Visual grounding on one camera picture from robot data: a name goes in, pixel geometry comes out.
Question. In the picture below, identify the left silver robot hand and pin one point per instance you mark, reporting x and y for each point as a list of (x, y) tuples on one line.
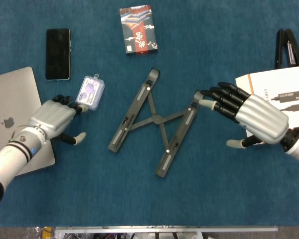
[(52, 114)]

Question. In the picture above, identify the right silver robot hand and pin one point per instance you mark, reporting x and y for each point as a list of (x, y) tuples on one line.
[(261, 119)]

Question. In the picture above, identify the clear small plastic case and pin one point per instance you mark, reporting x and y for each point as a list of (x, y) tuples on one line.
[(91, 92)]

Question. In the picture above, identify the dark foldable laptop stand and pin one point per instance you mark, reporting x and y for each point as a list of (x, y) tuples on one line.
[(155, 120)]

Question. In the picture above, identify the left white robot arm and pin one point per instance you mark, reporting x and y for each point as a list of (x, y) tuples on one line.
[(12, 159)]

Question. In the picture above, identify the silver closed laptop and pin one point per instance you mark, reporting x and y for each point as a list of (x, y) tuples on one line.
[(10, 99)]

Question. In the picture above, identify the black smartphone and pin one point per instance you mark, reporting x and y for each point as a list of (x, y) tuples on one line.
[(57, 53)]

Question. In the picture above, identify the black stapler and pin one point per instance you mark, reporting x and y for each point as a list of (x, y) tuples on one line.
[(279, 49)]

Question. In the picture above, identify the teal felt table cloth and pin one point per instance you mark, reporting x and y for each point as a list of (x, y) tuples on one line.
[(64, 199)]

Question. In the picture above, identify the crumpled clear plastic wrap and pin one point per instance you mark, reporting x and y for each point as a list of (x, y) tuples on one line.
[(32, 234)]

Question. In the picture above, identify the dark patterned card box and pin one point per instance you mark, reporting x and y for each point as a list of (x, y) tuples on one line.
[(137, 27)]

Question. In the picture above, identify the aluminium frame rail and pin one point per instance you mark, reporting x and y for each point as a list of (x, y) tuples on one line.
[(164, 228)]

